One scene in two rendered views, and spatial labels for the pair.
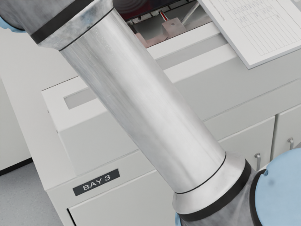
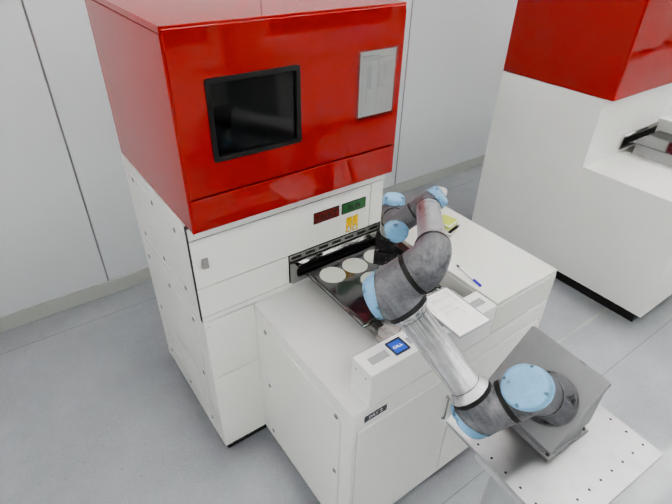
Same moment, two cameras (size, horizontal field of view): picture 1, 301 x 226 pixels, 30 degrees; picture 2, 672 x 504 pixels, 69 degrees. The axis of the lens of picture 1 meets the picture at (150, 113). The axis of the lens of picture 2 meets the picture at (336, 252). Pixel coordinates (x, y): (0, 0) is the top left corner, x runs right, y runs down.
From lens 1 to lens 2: 77 cm
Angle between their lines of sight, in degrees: 23
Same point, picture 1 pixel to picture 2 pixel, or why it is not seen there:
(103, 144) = (386, 386)
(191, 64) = not seen: hidden behind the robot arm
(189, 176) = (466, 384)
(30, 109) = (325, 373)
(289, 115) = not seen: hidden behind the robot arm
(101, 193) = (374, 421)
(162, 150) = (454, 372)
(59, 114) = (368, 368)
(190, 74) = not seen: hidden behind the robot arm
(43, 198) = (267, 460)
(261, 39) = (460, 323)
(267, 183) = (506, 382)
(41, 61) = (321, 345)
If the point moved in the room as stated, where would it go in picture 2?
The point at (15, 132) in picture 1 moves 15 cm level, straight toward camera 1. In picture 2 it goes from (252, 408) to (271, 431)
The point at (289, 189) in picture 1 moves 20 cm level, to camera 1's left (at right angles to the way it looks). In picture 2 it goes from (518, 382) to (447, 403)
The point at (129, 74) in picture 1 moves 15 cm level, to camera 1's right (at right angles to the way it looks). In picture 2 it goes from (439, 335) to (490, 323)
